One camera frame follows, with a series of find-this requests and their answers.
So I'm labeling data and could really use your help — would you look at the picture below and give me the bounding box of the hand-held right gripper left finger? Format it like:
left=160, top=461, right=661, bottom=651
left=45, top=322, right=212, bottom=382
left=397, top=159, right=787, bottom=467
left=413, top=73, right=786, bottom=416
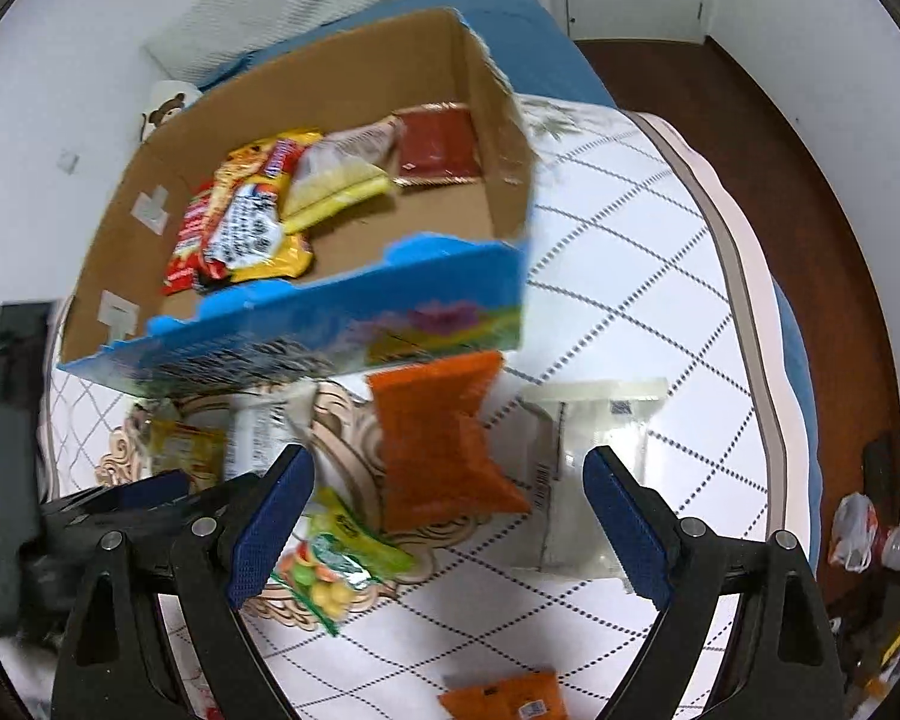
left=51, top=444, right=317, bottom=720

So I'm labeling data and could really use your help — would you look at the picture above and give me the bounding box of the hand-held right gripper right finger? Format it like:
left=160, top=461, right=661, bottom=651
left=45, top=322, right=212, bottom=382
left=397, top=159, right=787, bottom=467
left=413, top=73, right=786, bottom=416
left=583, top=445, right=848, bottom=720

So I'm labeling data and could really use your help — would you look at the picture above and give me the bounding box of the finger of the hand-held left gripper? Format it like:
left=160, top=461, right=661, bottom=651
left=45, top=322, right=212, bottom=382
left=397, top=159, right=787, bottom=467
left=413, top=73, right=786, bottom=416
left=0, top=300, right=57, bottom=635

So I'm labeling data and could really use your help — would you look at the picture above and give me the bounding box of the green colourful candy packet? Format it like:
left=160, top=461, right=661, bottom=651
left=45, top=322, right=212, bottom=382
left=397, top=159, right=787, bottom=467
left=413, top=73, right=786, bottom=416
left=270, top=487, right=419, bottom=636

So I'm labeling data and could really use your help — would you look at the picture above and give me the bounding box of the clear white snack packet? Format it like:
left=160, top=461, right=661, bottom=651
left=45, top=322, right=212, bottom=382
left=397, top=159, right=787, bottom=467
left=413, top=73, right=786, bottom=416
left=520, top=377, right=670, bottom=580

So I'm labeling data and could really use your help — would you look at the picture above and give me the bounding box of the white barcode snack packet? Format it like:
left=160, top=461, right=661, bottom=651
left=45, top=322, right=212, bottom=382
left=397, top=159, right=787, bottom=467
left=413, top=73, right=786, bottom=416
left=227, top=392, right=310, bottom=481

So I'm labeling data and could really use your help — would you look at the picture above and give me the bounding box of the small yellow snack packet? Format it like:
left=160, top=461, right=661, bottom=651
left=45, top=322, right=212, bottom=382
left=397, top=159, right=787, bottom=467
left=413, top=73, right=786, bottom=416
left=136, top=401, right=230, bottom=487

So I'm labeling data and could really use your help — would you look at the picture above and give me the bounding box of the orange snack packet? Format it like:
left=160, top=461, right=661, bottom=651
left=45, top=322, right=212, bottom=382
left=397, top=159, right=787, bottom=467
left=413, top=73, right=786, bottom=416
left=439, top=669, right=571, bottom=720
left=366, top=351, right=533, bottom=535

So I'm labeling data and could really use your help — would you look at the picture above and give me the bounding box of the blue printed cardboard box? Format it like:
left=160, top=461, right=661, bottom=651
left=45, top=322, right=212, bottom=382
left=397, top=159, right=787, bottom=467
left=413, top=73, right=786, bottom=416
left=58, top=7, right=535, bottom=398

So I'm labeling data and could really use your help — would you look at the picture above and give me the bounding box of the white orange plastic bag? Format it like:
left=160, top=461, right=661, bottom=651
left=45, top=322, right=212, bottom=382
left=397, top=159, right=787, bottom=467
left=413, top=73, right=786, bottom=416
left=829, top=493, right=880, bottom=575

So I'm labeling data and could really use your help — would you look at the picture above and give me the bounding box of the yellow white-label snack packet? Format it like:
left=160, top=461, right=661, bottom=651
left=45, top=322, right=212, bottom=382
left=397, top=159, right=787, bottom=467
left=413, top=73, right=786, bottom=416
left=195, top=129, right=323, bottom=286

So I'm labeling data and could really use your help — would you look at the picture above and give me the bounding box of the white bear print pillow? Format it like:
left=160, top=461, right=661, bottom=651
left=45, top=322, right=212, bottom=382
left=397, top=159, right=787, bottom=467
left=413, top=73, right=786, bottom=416
left=138, top=79, right=205, bottom=143

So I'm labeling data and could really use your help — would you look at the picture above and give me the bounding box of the clear packet with yellow snack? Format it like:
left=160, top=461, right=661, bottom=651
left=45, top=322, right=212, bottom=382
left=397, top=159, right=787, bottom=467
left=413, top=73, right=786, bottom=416
left=279, top=116, right=406, bottom=235

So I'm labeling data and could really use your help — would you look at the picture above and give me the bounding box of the dark red snack packet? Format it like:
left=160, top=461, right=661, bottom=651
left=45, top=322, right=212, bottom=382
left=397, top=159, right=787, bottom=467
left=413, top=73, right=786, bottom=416
left=390, top=103, right=485, bottom=188

